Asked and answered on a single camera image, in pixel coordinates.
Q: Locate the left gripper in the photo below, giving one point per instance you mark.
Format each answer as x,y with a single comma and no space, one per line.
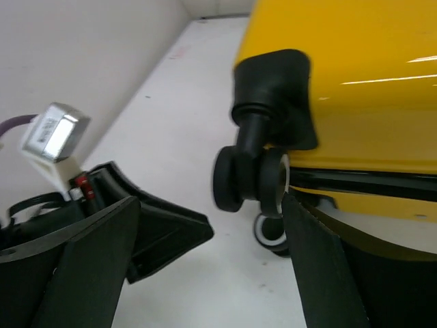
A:
46,213

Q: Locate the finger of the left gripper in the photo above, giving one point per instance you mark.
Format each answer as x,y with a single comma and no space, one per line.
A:
166,230

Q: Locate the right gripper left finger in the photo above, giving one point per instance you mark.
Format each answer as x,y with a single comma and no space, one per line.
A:
71,277

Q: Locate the yellow hard-shell suitcase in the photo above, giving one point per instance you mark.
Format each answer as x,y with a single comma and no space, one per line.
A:
335,101

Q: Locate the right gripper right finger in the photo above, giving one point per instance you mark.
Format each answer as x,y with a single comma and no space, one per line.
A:
348,278

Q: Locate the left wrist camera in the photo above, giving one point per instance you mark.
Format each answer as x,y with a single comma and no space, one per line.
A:
49,143

